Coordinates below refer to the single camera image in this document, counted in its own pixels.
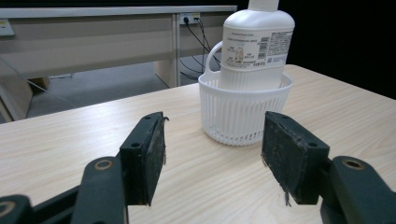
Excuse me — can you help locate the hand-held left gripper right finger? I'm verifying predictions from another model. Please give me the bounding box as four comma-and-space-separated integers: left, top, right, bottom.
261, 110, 331, 205

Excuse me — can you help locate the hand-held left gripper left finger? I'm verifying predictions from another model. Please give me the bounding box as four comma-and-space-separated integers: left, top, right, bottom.
119, 111, 170, 207

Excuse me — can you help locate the white slotted plastic basket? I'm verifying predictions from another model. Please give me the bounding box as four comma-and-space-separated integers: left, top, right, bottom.
198, 40, 294, 147

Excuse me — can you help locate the white ribbed plastic bottle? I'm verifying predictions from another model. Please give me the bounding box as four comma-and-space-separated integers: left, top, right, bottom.
219, 0, 296, 92

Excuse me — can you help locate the black cable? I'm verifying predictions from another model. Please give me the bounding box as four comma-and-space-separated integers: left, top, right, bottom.
184, 17, 222, 67
178, 18, 210, 81

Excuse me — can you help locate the white wall socket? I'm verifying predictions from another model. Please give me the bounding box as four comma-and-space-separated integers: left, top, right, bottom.
178, 12, 201, 26

